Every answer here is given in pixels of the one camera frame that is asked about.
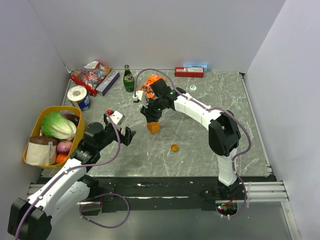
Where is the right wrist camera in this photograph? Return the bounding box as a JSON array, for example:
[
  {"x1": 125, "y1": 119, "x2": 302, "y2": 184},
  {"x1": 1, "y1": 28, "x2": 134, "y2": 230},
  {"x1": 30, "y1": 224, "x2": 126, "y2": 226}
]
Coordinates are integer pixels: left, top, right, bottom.
[{"x1": 132, "y1": 90, "x2": 149, "y2": 108}]

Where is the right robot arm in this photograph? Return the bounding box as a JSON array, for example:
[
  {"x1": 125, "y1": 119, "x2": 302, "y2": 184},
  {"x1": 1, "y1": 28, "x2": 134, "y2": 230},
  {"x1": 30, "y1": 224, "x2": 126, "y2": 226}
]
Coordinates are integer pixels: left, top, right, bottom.
[{"x1": 133, "y1": 78, "x2": 241, "y2": 200}]

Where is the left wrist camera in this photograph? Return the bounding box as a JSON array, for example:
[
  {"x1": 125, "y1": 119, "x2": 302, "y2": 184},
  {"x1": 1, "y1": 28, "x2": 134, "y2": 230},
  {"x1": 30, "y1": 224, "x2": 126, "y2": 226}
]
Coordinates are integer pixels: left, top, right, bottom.
[{"x1": 106, "y1": 109, "x2": 126, "y2": 125}]

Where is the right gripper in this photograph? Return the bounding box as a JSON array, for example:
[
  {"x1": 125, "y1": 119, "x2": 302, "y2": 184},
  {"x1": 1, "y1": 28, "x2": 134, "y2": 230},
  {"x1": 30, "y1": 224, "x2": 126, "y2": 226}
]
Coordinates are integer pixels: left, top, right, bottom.
[{"x1": 140, "y1": 97, "x2": 166, "y2": 123}]

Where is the red flat box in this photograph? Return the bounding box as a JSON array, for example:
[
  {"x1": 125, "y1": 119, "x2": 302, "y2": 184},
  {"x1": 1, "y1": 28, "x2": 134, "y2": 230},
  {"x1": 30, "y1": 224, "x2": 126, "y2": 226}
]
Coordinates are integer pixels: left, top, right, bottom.
[{"x1": 174, "y1": 66, "x2": 205, "y2": 78}]

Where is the red onion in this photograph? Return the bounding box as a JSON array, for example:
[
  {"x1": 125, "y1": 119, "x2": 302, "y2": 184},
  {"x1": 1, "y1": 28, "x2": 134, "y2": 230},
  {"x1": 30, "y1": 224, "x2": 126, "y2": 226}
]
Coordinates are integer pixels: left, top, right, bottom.
[{"x1": 56, "y1": 140, "x2": 73, "y2": 154}]

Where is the orange juice bottle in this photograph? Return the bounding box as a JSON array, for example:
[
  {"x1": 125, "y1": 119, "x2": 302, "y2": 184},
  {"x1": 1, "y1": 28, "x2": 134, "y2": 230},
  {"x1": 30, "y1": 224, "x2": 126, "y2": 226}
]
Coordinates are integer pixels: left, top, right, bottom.
[{"x1": 146, "y1": 121, "x2": 160, "y2": 134}]

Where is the orange fruit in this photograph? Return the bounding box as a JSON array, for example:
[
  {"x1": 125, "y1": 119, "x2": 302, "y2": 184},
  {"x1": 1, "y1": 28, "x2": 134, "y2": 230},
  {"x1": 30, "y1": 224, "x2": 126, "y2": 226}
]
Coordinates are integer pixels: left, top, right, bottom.
[{"x1": 55, "y1": 153, "x2": 68, "y2": 164}]

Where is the white purple box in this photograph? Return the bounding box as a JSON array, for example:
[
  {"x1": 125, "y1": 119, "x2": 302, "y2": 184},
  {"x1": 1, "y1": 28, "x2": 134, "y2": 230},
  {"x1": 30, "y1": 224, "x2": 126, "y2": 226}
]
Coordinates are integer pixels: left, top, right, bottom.
[{"x1": 96, "y1": 70, "x2": 120, "y2": 96}]

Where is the red snack bag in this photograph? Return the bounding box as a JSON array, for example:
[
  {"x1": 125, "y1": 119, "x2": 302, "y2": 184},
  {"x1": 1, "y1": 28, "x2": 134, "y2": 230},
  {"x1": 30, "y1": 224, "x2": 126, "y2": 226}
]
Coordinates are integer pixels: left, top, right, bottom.
[{"x1": 70, "y1": 60, "x2": 113, "y2": 96}]

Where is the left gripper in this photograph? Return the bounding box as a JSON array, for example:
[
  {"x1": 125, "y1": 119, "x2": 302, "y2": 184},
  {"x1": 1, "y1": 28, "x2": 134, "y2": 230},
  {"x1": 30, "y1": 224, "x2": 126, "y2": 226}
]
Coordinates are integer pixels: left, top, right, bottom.
[{"x1": 96, "y1": 114, "x2": 136, "y2": 151}]

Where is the yellow basket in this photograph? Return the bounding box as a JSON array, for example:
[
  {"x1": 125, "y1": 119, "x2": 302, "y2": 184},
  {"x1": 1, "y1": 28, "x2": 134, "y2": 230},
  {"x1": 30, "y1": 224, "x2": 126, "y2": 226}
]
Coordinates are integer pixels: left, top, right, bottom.
[{"x1": 23, "y1": 105, "x2": 86, "y2": 169}]

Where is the plastic cabbage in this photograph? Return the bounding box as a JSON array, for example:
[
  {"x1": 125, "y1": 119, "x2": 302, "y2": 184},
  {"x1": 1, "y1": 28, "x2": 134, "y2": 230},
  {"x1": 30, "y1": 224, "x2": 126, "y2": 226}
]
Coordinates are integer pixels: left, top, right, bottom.
[{"x1": 41, "y1": 111, "x2": 77, "y2": 141}]

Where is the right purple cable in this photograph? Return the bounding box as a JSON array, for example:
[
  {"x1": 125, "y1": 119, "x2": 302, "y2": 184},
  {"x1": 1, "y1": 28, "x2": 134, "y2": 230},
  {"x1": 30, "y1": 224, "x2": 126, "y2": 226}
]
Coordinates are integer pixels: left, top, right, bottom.
[{"x1": 133, "y1": 68, "x2": 252, "y2": 217}]

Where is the blue flat box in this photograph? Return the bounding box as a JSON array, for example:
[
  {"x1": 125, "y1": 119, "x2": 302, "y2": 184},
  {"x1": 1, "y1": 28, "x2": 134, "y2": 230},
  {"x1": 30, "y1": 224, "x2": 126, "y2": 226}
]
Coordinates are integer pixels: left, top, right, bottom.
[{"x1": 183, "y1": 64, "x2": 210, "y2": 73}]

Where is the orange bottle cap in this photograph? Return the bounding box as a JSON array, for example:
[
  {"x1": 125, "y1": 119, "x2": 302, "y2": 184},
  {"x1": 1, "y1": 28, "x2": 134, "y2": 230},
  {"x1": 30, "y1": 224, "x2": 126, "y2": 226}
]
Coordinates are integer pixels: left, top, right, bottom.
[{"x1": 170, "y1": 144, "x2": 179, "y2": 152}]

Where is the dark purple eggplant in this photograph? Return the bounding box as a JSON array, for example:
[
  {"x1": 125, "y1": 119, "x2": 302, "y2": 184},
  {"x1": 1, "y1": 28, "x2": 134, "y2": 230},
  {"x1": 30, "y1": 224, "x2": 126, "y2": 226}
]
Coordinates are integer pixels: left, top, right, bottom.
[{"x1": 62, "y1": 113, "x2": 80, "y2": 127}]

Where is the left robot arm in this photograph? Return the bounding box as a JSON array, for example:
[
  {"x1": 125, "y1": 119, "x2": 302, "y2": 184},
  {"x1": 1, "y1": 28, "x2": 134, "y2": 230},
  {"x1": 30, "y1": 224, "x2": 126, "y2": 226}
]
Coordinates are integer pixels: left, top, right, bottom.
[{"x1": 7, "y1": 110, "x2": 135, "y2": 240}]

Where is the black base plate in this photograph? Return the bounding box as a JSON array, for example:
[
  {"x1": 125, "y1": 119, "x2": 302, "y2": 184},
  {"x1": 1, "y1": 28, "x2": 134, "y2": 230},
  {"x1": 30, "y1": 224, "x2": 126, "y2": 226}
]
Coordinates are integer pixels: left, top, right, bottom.
[{"x1": 68, "y1": 176, "x2": 248, "y2": 214}]

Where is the orange snack box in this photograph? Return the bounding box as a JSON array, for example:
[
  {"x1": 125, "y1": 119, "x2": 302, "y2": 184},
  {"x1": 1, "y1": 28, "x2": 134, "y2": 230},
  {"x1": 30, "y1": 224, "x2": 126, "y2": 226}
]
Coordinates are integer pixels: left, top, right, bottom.
[{"x1": 139, "y1": 73, "x2": 166, "y2": 99}]

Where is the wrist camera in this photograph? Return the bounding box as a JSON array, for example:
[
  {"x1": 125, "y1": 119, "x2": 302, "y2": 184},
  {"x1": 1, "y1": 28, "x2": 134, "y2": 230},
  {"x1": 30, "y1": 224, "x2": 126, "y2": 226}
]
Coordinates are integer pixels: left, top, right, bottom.
[
  {"x1": 106, "y1": 109, "x2": 126, "y2": 125},
  {"x1": 132, "y1": 90, "x2": 149, "y2": 108}
]

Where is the brown paper bag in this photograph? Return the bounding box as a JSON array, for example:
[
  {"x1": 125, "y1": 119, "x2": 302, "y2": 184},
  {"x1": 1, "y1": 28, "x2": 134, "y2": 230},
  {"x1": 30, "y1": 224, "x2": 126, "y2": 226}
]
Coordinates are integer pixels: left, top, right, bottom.
[{"x1": 25, "y1": 136, "x2": 59, "y2": 166}]

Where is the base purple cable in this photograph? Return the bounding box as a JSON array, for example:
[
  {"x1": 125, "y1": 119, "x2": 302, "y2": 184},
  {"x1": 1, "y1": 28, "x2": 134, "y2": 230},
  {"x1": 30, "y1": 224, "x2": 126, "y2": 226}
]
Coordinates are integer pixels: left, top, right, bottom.
[{"x1": 79, "y1": 192, "x2": 131, "y2": 229}]

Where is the white green bottle cap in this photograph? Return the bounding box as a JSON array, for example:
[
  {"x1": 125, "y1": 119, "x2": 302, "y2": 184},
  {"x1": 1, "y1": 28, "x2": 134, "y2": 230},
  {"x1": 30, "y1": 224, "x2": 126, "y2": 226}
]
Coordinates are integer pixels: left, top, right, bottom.
[{"x1": 189, "y1": 85, "x2": 197, "y2": 92}]

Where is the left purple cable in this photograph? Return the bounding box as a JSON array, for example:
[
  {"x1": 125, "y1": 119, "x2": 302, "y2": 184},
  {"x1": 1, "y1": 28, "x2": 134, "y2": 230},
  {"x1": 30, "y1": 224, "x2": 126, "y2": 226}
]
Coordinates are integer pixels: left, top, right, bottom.
[{"x1": 13, "y1": 111, "x2": 122, "y2": 240}]

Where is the toilet paper roll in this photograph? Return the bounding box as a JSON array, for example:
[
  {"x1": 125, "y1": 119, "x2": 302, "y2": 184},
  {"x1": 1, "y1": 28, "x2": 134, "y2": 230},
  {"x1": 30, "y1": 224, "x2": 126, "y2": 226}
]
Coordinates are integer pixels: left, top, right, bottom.
[{"x1": 67, "y1": 85, "x2": 91, "y2": 111}]

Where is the green glass bottle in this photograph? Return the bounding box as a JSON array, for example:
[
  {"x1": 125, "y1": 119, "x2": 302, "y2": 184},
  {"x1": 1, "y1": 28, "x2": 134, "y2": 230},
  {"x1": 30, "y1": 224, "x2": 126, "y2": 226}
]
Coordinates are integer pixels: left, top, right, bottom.
[{"x1": 123, "y1": 64, "x2": 135, "y2": 93}]

